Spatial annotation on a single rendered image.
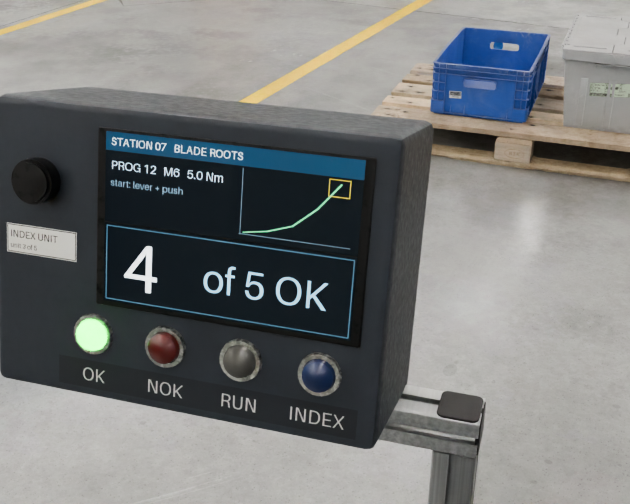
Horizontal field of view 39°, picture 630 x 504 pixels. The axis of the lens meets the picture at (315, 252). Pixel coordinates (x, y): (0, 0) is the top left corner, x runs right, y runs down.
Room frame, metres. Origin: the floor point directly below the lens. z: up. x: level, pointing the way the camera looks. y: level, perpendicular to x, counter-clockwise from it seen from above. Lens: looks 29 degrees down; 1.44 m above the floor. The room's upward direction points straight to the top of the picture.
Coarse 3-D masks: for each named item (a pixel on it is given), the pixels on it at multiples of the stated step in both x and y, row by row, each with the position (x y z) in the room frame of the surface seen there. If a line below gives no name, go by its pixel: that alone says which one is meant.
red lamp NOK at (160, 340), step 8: (160, 328) 0.46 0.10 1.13; (168, 328) 0.46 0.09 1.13; (152, 336) 0.46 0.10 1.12; (160, 336) 0.46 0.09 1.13; (168, 336) 0.46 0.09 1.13; (176, 336) 0.46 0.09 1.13; (152, 344) 0.46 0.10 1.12; (160, 344) 0.46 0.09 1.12; (168, 344) 0.45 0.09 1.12; (176, 344) 0.46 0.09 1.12; (184, 344) 0.46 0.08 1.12; (152, 352) 0.46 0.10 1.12; (160, 352) 0.45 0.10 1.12; (168, 352) 0.45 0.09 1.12; (176, 352) 0.45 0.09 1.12; (184, 352) 0.46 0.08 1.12; (152, 360) 0.46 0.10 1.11; (160, 360) 0.45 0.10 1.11; (168, 360) 0.45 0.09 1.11; (176, 360) 0.46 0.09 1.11
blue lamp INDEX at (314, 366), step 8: (304, 360) 0.43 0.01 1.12; (312, 360) 0.43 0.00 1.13; (320, 360) 0.43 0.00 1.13; (328, 360) 0.43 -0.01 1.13; (304, 368) 0.43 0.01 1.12; (312, 368) 0.43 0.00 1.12; (320, 368) 0.43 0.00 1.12; (328, 368) 0.43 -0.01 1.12; (336, 368) 0.43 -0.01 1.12; (304, 376) 0.43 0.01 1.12; (312, 376) 0.43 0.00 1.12; (320, 376) 0.42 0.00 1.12; (328, 376) 0.42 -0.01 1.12; (336, 376) 0.43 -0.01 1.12; (304, 384) 0.43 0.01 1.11; (312, 384) 0.42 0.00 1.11; (320, 384) 0.42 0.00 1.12; (328, 384) 0.42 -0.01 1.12; (336, 384) 0.43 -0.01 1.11; (312, 392) 0.43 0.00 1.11; (320, 392) 0.42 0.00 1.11; (328, 392) 0.43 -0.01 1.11
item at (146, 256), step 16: (112, 224) 0.49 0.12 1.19; (112, 240) 0.49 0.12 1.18; (128, 240) 0.48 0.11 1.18; (144, 240) 0.48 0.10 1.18; (160, 240) 0.48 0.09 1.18; (176, 240) 0.48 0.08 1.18; (112, 256) 0.49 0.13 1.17; (128, 256) 0.48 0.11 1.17; (144, 256) 0.48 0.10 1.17; (160, 256) 0.48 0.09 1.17; (176, 256) 0.47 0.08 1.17; (112, 272) 0.48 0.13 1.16; (128, 272) 0.48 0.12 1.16; (144, 272) 0.48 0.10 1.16; (160, 272) 0.47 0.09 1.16; (176, 272) 0.47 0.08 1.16; (112, 288) 0.48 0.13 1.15; (128, 288) 0.48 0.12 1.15; (144, 288) 0.47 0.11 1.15; (160, 288) 0.47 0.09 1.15; (176, 288) 0.47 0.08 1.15; (144, 304) 0.47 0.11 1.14; (160, 304) 0.47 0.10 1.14; (176, 304) 0.47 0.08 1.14
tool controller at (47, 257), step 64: (0, 128) 0.53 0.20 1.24; (64, 128) 0.51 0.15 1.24; (128, 128) 0.50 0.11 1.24; (192, 128) 0.49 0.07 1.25; (256, 128) 0.48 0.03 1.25; (320, 128) 0.48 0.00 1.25; (384, 128) 0.49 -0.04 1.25; (0, 192) 0.52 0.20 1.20; (64, 192) 0.51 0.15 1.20; (128, 192) 0.49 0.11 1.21; (192, 192) 0.48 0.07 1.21; (256, 192) 0.47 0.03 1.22; (320, 192) 0.46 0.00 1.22; (384, 192) 0.45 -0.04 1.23; (0, 256) 0.51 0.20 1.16; (64, 256) 0.49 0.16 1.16; (192, 256) 0.47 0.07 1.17; (256, 256) 0.46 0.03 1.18; (320, 256) 0.45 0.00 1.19; (384, 256) 0.44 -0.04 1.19; (0, 320) 0.50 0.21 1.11; (64, 320) 0.48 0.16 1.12; (128, 320) 0.47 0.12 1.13; (192, 320) 0.46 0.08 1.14; (256, 320) 0.45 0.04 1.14; (320, 320) 0.44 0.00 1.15; (384, 320) 0.43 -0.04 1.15; (64, 384) 0.47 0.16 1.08; (128, 384) 0.46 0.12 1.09; (192, 384) 0.45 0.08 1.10; (256, 384) 0.44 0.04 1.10; (384, 384) 0.43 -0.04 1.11
